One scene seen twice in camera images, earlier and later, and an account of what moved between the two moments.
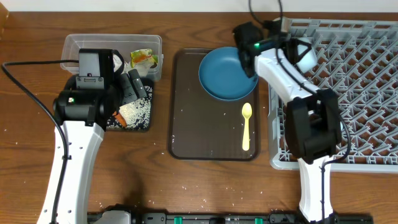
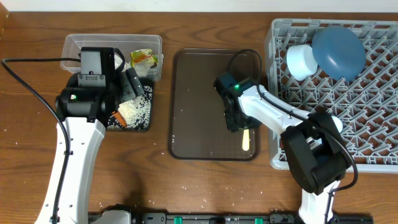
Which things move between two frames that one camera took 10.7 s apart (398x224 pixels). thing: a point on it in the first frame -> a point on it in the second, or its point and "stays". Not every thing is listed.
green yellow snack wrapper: (142, 55) stays
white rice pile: (136, 114) stays
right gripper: (290, 50) -> (237, 121)
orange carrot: (120, 118) stays
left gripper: (125, 86) stays
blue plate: (221, 74) -> (338, 51)
